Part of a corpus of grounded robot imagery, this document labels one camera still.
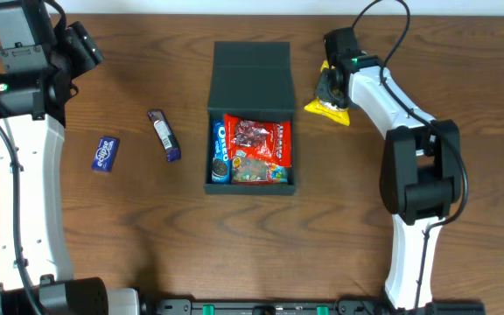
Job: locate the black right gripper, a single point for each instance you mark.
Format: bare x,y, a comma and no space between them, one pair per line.
330,87

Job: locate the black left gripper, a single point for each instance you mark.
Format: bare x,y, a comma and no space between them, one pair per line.
84,48

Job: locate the yellow Hacks candy bag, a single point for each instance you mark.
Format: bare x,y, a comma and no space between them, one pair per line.
326,109

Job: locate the dark green gift box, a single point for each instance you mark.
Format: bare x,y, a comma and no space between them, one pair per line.
250,80

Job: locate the red candy bag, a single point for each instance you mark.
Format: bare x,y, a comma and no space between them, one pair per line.
267,141

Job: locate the dark blue chocolate bar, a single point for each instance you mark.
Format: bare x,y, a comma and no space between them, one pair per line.
165,134

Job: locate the blue Eclipse mint box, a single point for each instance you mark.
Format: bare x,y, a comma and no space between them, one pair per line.
105,154

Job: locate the Haribo gummy bag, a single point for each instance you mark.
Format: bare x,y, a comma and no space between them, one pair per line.
249,171

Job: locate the blue Oreo cookie pack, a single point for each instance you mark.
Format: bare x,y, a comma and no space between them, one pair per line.
221,162

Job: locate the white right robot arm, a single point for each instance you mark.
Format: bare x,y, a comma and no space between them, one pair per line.
420,176

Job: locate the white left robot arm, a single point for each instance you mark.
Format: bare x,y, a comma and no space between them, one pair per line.
36,273

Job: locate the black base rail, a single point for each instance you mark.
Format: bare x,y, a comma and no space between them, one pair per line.
342,307

